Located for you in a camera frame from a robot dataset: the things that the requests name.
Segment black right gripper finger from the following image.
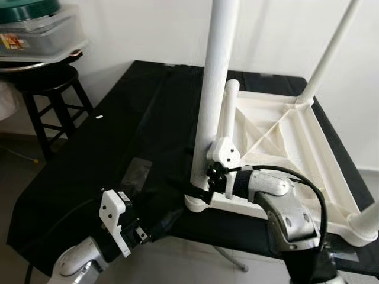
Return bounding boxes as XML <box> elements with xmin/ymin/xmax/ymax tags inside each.
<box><xmin>172</xmin><ymin>177</ymin><xmax>211</xmax><ymax>202</ymax></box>

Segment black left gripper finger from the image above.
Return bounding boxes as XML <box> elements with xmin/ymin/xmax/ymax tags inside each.
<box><xmin>148</xmin><ymin>210</ymin><xmax>185</xmax><ymax>240</ymax></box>

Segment clear tape strip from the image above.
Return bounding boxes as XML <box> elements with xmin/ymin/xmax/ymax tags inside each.
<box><xmin>120</xmin><ymin>157</ymin><xmax>155</xmax><ymax>190</ymax></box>
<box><xmin>329</xmin><ymin>246</ymin><xmax>363</xmax><ymax>265</ymax></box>

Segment black stool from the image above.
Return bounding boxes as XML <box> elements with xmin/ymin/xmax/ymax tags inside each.
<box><xmin>12</xmin><ymin>62</ymin><xmax>95</xmax><ymax>162</ymax></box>

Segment clear plastic drawer box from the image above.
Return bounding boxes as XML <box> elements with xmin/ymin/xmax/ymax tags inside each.
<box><xmin>0</xmin><ymin>12</ymin><xmax>83</xmax><ymax>60</ymax></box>

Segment green box lid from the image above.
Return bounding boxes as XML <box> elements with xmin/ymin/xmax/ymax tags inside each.
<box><xmin>0</xmin><ymin>0</ymin><xmax>62</xmax><ymax>23</ymax></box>

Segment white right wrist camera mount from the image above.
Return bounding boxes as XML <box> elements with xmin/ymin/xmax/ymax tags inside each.
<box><xmin>206</xmin><ymin>136</ymin><xmax>242</xmax><ymax>169</ymax></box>

